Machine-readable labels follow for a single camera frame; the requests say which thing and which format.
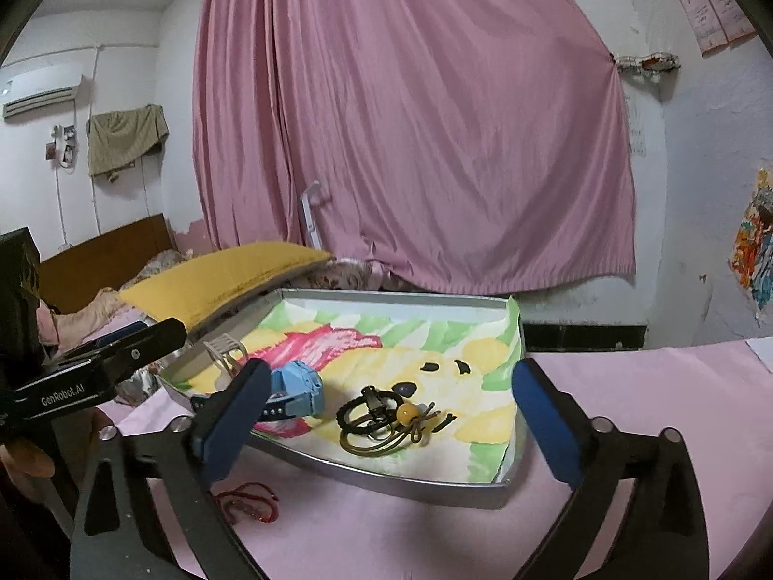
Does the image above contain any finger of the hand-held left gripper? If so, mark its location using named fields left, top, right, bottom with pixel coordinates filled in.
left=105, top=318, right=188, bottom=384
left=57, top=321, right=150, bottom=364

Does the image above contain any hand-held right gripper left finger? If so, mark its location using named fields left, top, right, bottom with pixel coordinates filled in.
left=69, top=358, right=272, bottom=580

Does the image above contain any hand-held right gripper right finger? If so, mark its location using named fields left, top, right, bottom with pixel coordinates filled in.
left=510, top=358, right=710, bottom=580

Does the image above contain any blue wrist watch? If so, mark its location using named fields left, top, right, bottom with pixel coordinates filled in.
left=190, top=359, right=327, bottom=430

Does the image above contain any black braided bracelet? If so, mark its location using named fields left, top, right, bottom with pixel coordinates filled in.
left=336, top=387, right=402, bottom=436

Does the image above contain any brown cord yellow bead necklace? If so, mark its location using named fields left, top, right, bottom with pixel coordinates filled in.
left=338, top=402, right=460, bottom=455

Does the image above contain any silver metal box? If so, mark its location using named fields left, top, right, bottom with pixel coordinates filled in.
left=156, top=287, right=529, bottom=511

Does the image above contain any person's left hand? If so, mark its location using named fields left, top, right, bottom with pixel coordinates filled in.
left=0, top=438, right=58, bottom=490

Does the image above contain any beige pink blanket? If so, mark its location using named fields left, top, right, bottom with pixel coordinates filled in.
left=36, top=287, right=152, bottom=351

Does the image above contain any wooden headboard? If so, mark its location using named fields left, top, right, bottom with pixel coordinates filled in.
left=37, top=213, right=176, bottom=315

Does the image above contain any painted paper liner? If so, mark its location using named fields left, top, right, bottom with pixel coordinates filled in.
left=175, top=302, right=521, bottom=484

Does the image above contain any yellow pillow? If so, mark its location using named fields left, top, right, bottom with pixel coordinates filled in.
left=117, top=242, right=333, bottom=330

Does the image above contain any pink tablecloth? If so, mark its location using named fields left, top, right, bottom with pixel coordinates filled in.
left=115, top=338, right=773, bottom=580

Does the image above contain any floral pillow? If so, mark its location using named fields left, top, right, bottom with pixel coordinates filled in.
left=290, top=257, right=387, bottom=292

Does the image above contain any green hanging cloth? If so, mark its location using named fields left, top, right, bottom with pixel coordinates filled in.
left=86, top=104, right=170, bottom=183

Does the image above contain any white air conditioner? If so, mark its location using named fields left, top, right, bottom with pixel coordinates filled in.
left=0, top=60, right=84, bottom=122

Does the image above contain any pink curtain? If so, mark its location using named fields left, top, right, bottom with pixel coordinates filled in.
left=192, top=0, right=638, bottom=297

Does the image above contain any red string bracelet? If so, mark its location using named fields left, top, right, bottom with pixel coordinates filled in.
left=214, top=482, right=282, bottom=525

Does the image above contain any wall photos and hook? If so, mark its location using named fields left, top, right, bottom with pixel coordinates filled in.
left=43, top=124, right=79, bottom=169

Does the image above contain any colourful paper wall figure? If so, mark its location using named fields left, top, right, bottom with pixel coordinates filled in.
left=730, top=166, right=773, bottom=309

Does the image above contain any wire wall shelf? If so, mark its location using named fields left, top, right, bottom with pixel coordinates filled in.
left=611, top=51, right=680, bottom=87

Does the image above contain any group of wall certificates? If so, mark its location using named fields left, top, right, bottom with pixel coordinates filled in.
left=658, top=0, right=756, bottom=58

